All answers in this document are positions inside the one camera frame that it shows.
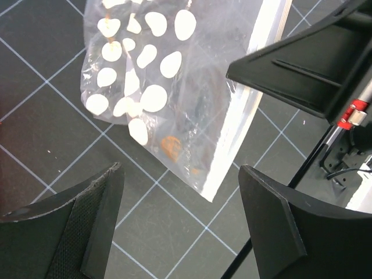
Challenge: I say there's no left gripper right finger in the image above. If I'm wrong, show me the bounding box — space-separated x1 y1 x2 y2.
238 166 371 278

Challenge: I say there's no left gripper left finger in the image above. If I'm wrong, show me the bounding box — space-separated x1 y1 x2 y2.
1 162 125 278

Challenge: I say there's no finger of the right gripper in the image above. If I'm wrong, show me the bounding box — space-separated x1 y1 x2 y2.
227 1 371 124

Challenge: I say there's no white-spotted clear zip bag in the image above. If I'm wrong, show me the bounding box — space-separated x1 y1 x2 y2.
80 0 291 201

